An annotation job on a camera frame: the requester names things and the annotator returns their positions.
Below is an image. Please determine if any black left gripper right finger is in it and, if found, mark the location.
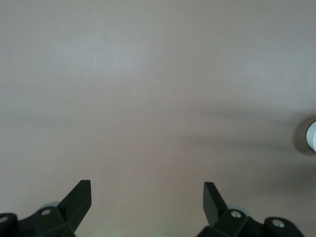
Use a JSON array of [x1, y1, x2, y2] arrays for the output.
[[196, 182, 303, 237]]

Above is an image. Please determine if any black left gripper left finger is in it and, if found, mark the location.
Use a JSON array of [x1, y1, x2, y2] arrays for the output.
[[0, 180, 92, 237]]

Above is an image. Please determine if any white bowl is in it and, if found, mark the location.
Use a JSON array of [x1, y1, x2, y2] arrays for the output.
[[306, 120, 316, 152]]

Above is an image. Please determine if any brown table mat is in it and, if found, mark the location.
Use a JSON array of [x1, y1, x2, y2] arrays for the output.
[[0, 0, 316, 237]]

